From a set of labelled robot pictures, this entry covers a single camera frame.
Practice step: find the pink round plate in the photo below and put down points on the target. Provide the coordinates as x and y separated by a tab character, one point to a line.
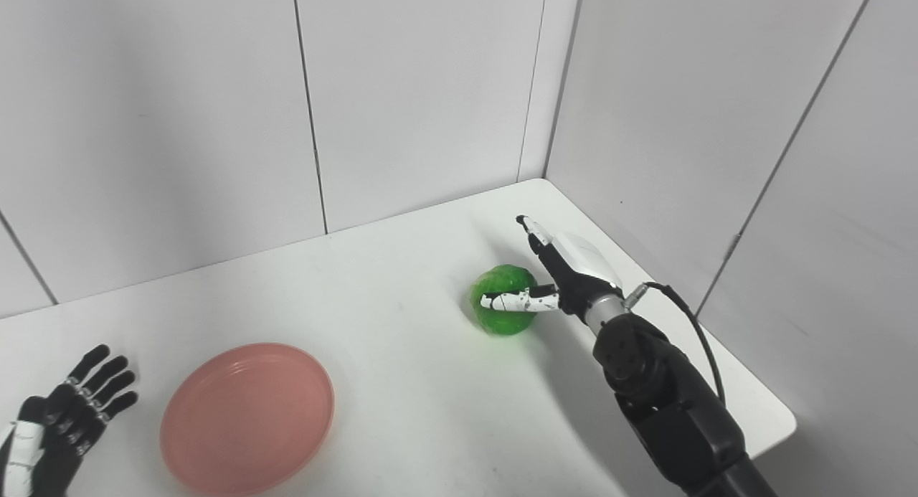
247	418

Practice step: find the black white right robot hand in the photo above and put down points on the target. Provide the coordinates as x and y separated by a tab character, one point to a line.
581	275

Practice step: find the green cabbage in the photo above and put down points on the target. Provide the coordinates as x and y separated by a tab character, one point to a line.
505	278

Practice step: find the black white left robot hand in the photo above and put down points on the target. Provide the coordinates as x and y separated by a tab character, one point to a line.
57	429

